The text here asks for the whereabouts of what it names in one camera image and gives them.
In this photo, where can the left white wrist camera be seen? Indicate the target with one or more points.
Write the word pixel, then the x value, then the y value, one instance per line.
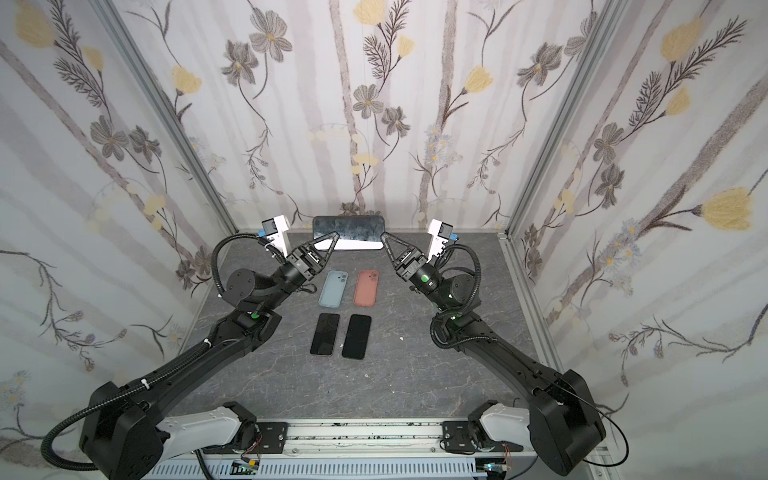
pixel 274 230

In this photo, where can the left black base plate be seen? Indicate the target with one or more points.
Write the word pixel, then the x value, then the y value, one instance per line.
pixel 272 438

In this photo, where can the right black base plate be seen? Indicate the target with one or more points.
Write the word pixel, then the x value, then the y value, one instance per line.
pixel 457 438

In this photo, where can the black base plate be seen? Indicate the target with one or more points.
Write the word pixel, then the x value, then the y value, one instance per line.
pixel 457 438
pixel 272 438

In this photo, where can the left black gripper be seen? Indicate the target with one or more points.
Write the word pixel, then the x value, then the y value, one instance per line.
pixel 306 261

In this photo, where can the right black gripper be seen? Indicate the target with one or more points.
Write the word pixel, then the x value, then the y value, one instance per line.
pixel 405 261

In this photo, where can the white slotted cable duct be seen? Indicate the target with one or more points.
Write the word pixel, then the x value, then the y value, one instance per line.
pixel 377 468

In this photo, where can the aluminium mounting rail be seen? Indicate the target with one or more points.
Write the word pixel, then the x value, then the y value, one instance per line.
pixel 223 431

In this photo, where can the light blue phone case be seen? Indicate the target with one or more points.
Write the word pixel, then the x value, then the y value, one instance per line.
pixel 333 289

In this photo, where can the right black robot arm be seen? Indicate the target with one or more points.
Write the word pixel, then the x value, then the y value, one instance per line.
pixel 451 282

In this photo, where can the black phone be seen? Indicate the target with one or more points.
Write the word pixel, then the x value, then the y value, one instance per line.
pixel 325 334
pixel 356 232

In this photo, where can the pink phone case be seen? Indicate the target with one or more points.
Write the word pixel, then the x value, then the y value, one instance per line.
pixel 366 288

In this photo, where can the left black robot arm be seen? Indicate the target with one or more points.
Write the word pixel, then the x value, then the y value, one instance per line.
pixel 118 432

